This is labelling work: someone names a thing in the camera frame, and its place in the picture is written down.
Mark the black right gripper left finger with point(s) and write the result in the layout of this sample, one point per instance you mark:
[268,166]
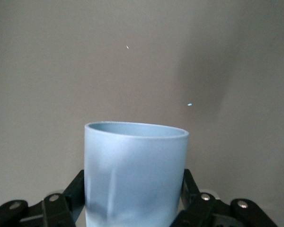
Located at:
[66,205]

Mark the light blue cup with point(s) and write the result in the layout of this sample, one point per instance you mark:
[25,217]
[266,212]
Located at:
[135,177]

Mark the dark grey table mat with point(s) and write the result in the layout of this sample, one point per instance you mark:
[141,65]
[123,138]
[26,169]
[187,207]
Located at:
[61,71]

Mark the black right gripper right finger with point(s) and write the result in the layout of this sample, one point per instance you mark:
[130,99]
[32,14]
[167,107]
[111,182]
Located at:
[201,210]

